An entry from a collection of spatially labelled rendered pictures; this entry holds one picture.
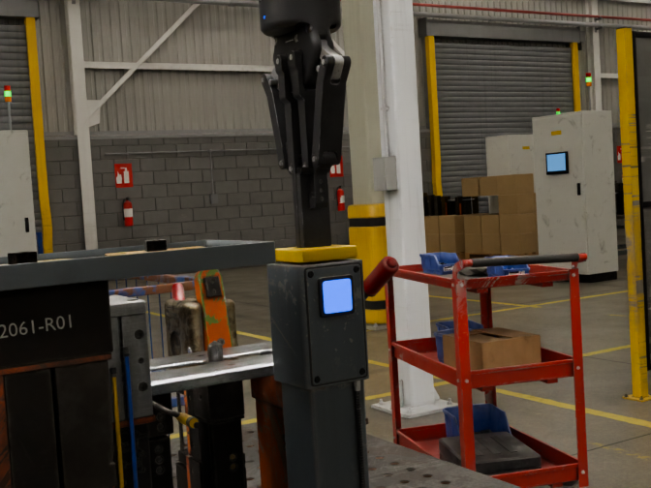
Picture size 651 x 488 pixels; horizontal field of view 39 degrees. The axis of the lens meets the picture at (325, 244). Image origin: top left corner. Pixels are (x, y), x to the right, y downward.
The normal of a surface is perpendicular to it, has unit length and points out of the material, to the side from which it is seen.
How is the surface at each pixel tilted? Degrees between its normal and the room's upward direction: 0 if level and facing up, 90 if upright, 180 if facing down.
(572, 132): 90
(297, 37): 90
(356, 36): 90
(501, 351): 90
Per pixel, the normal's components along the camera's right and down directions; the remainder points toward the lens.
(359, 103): -0.86, 0.08
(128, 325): 0.51, 0.01
